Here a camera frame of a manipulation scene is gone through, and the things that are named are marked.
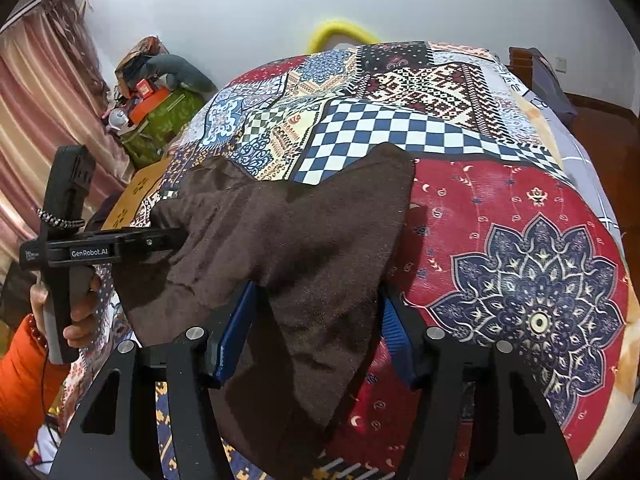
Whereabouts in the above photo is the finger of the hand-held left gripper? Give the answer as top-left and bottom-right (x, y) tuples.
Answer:
(119, 226), (188, 261)

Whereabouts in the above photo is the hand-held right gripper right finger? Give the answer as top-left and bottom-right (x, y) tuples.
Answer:
(380, 292), (576, 480)

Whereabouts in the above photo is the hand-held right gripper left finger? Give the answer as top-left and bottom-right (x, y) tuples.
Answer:
(50, 280), (258, 480)

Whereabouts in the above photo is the brown t-shirt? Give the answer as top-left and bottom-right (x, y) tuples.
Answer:
(112, 142), (417, 478)

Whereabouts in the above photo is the person's left forearm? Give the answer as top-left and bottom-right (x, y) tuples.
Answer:
(0, 317), (71, 456)

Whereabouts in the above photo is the person's left hand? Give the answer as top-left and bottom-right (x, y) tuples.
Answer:
(29, 275), (103, 347)

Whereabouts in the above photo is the green patterned bag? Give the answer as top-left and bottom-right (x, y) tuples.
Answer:
(120, 87), (206, 171)

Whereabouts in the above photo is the orange box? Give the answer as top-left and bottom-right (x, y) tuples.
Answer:
(127, 87), (171, 126)

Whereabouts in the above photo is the pink curtain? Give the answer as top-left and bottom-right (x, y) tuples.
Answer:
(0, 0), (131, 271)

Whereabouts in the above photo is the patchwork printed blanket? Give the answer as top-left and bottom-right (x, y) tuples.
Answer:
(60, 40), (631, 480)

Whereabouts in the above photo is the brown patterned bag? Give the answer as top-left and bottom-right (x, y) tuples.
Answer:
(116, 36), (168, 96)

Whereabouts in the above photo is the red bead bracelet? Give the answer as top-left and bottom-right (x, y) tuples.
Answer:
(27, 312), (51, 356)

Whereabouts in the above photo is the yellow foam ring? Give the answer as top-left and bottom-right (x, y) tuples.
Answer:
(306, 19), (381, 53)

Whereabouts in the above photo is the wooden bed post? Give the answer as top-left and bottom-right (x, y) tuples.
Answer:
(509, 46), (538, 91)

